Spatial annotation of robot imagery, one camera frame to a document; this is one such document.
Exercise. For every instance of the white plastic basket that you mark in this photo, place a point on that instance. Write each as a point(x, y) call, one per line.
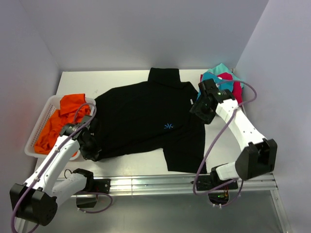
point(49, 108)

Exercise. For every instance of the orange shirt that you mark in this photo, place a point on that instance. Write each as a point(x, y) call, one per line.
point(70, 111)

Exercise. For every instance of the light turquoise shirt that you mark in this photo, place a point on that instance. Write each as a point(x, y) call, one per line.
point(222, 67)

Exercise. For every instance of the aluminium rail frame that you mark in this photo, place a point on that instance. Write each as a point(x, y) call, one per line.
point(126, 178)

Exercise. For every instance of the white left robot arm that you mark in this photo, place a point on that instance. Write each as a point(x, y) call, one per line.
point(38, 198)

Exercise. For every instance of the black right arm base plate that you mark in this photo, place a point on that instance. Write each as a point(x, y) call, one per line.
point(206, 182)

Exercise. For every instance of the black t-shirt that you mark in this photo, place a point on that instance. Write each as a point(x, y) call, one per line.
point(151, 115)

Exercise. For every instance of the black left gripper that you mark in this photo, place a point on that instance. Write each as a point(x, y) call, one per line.
point(93, 154)

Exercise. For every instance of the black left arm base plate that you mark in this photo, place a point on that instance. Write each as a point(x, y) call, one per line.
point(98, 186)

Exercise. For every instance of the magenta shirt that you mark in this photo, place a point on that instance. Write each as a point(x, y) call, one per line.
point(236, 89)

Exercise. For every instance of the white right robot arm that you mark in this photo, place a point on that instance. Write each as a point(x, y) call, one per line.
point(258, 154)

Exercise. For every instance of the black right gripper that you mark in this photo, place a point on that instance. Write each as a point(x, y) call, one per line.
point(207, 118)

